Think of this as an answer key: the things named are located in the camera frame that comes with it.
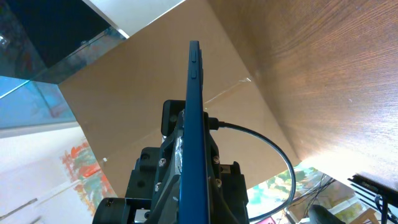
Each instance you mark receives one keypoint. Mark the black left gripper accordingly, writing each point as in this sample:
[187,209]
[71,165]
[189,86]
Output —
[153,191]

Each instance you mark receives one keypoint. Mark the blue Galaxy smartphone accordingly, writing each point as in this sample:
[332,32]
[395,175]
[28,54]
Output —
[194,205]

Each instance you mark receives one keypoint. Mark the brown cardboard panel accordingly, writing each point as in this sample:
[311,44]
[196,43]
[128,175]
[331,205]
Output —
[118,99]

